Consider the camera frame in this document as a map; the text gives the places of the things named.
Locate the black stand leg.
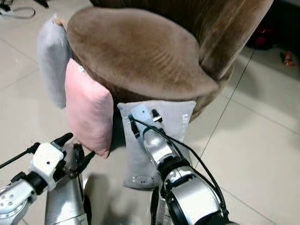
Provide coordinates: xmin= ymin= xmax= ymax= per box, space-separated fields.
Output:
xmin=33 ymin=0 xmax=50 ymax=8

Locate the pink pillow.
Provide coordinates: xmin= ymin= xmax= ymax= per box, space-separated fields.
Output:
xmin=65 ymin=58 xmax=114 ymax=158

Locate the silver left robot leg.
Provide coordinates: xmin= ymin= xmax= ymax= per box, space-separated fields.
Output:
xmin=44 ymin=180 xmax=90 ymax=225

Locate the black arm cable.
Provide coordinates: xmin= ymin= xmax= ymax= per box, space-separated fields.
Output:
xmin=0 ymin=142 xmax=41 ymax=170
xmin=128 ymin=114 xmax=231 ymax=217

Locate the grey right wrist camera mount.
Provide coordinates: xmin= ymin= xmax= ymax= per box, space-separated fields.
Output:
xmin=130 ymin=104 xmax=158 ymax=135

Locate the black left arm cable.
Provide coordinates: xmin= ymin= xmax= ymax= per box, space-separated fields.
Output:
xmin=0 ymin=142 xmax=41 ymax=170

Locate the tall grey pillow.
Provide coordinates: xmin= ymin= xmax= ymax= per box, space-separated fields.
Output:
xmin=37 ymin=14 xmax=72 ymax=110

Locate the brown velvet sofa chair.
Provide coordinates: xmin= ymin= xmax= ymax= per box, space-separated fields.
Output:
xmin=65 ymin=0 xmax=275 ymax=123

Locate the grey pillow with label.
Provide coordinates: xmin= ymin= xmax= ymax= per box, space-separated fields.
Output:
xmin=117 ymin=100 xmax=197 ymax=191

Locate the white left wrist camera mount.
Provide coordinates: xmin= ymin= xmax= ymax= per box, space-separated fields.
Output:
xmin=29 ymin=142 xmax=68 ymax=191

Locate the silver right robot leg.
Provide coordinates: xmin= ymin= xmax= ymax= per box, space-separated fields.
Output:
xmin=149 ymin=187 xmax=171 ymax=225

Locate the red bag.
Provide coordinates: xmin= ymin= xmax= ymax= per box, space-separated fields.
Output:
xmin=246 ymin=23 xmax=281 ymax=50

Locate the small orange object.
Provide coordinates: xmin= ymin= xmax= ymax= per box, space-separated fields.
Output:
xmin=281 ymin=50 xmax=299 ymax=67

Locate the white power strip with cord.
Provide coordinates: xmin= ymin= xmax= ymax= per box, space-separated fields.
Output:
xmin=0 ymin=2 xmax=37 ymax=20

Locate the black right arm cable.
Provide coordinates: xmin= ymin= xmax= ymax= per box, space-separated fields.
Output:
xmin=128 ymin=114 xmax=231 ymax=217

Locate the silver robot leg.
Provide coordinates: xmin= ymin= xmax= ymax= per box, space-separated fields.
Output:
xmin=149 ymin=187 xmax=171 ymax=225
xmin=44 ymin=180 xmax=90 ymax=225

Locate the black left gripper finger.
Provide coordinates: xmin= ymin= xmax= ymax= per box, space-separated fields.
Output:
xmin=76 ymin=150 xmax=97 ymax=180
xmin=51 ymin=132 xmax=75 ymax=147

